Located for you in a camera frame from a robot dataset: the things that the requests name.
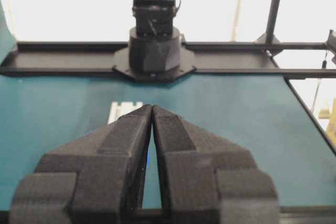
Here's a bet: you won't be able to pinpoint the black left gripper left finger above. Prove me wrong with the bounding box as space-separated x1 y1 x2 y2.
9 105 152 223

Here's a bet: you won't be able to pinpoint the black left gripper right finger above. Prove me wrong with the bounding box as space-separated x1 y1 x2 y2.
152 105 280 223

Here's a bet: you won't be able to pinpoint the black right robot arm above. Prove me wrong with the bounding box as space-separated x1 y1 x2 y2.
113 0 196 82

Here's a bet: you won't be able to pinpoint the silver aluminium extrusion rail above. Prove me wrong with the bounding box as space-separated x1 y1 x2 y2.
107 101 143 124

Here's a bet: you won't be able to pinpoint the black metal table frame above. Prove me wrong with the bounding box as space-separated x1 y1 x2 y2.
0 0 336 156

